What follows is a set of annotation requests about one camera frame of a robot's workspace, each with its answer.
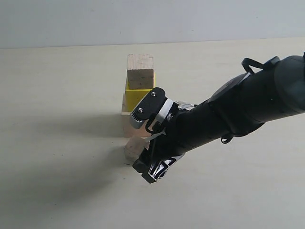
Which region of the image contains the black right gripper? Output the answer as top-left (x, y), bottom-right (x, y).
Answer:
top-left (132, 101), bottom-right (233, 184)

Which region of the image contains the small wooden cube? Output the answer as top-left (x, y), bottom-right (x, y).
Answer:
top-left (124, 136), bottom-right (149, 164)

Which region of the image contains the large pale wooden cube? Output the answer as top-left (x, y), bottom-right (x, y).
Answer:
top-left (121, 93), bottom-right (150, 137)

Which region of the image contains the yellow cube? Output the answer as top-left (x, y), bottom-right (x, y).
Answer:
top-left (122, 73), bottom-right (156, 112)

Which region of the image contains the medium wooden cube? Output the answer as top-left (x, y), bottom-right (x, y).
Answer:
top-left (127, 53), bottom-right (154, 89)

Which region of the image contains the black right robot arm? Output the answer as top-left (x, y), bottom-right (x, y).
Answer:
top-left (130, 55), bottom-right (305, 183)

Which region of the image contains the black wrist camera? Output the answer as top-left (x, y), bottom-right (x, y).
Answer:
top-left (130, 87), bottom-right (178, 134)

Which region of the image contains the black cable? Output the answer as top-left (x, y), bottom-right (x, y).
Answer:
top-left (241, 57), bottom-right (267, 76)

